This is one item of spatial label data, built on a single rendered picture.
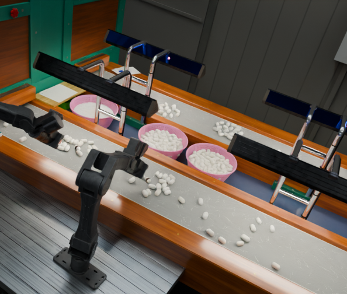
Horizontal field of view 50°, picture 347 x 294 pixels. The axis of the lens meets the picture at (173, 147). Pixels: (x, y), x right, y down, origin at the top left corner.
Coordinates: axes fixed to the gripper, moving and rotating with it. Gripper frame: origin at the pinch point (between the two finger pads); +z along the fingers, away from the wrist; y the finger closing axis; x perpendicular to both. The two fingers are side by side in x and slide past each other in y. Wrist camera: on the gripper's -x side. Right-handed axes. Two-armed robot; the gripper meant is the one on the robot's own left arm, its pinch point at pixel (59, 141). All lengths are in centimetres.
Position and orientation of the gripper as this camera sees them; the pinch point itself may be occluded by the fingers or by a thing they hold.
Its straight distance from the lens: 168.8
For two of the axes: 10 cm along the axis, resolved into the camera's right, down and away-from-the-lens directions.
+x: -4.3, 9.0, -0.9
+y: -8.8, -4.0, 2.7
